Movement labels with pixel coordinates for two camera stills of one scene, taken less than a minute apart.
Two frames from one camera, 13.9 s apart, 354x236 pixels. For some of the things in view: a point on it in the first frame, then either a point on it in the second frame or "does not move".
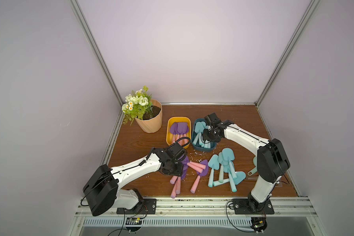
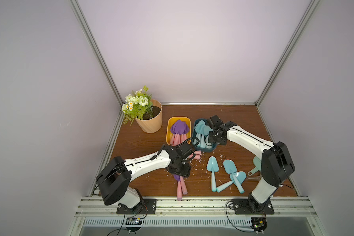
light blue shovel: x=221 y=179 → x=230 y=167
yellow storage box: x=170 y=121 does not move
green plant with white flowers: x=138 y=105 does not move
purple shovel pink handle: x=204 y=172 → x=179 y=130
